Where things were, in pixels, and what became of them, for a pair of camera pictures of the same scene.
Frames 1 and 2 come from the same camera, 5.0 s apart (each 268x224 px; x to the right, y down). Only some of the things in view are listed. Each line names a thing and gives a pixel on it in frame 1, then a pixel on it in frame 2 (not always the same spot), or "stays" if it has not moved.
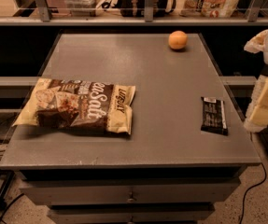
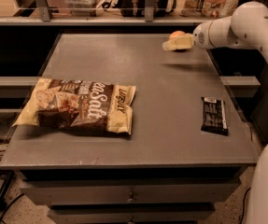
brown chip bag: x=69 y=103 stays
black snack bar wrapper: x=214 y=118 stays
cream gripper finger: x=267 y=100 -> x=201 y=36
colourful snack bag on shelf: x=210 y=1 stays
